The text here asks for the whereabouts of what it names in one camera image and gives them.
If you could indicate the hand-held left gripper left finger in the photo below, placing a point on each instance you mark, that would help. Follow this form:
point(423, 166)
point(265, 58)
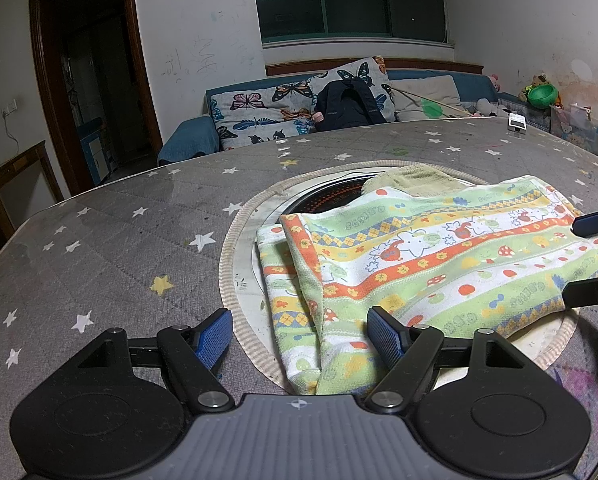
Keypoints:
point(214, 341)

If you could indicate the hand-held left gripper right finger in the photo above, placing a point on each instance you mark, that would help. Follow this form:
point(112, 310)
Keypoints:
point(385, 339)

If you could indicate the colourful striped children's shirt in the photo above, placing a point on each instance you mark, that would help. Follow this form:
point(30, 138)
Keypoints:
point(429, 260)

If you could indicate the cartoon print storage box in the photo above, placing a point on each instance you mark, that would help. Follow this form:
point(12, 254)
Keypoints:
point(579, 130)

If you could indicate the purple patterned cloth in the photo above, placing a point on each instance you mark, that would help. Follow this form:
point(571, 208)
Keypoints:
point(584, 390)

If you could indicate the small white device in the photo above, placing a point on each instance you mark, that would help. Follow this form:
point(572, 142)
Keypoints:
point(517, 122)

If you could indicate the grey star-print tablecloth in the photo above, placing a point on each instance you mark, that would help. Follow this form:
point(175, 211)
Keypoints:
point(129, 240)

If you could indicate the green plastic bowl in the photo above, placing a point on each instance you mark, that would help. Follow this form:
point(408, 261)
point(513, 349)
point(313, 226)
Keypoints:
point(541, 95)

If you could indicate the round table heater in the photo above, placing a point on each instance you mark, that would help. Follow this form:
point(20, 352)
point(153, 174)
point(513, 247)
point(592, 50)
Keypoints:
point(329, 195)

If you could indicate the brown plush toy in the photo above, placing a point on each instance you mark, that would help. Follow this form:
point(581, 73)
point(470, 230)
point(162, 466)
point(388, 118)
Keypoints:
point(538, 80)

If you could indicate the white plush toy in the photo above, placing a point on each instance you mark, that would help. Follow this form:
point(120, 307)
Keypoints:
point(489, 107)

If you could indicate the pink plush toy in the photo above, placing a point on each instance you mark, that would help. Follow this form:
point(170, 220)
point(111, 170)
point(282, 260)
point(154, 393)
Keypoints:
point(494, 81)

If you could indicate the green fly swatter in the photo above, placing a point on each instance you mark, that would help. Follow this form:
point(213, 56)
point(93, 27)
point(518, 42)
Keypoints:
point(431, 107)

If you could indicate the blue sofa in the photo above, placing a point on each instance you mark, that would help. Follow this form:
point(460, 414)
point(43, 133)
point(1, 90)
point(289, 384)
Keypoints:
point(189, 137)

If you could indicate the beige cushion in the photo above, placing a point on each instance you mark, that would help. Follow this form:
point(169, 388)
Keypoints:
point(429, 90)

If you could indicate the blue and white box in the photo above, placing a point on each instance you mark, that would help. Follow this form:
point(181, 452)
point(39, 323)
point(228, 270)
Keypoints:
point(93, 150)

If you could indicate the butterfly print cushion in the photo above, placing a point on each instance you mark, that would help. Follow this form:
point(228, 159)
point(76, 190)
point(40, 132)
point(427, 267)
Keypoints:
point(359, 75)
point(259, 115)

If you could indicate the black backpack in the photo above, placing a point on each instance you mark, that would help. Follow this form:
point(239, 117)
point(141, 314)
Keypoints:
point(346, 105)

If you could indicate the dark wooden side table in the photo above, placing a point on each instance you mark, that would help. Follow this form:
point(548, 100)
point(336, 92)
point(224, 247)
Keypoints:
point(9, 175)

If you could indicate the dark window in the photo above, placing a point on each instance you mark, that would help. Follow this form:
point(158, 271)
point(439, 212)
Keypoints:
point(349, 0)

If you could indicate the dark wooden door frame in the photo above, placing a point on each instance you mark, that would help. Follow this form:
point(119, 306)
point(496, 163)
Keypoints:
point(44, 85)

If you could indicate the white wall socket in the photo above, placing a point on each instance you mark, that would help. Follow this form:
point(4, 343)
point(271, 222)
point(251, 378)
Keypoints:
point(9, 108)

